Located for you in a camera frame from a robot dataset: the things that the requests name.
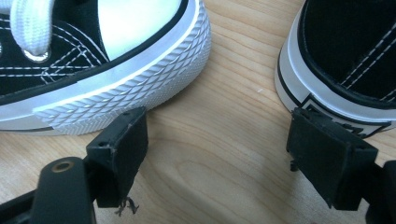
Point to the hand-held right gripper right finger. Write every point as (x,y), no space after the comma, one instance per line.
(333,161)

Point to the black white canvas sneaker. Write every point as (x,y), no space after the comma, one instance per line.
(342,37)
(155,84)

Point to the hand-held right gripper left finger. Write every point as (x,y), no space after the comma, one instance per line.
(120,155)

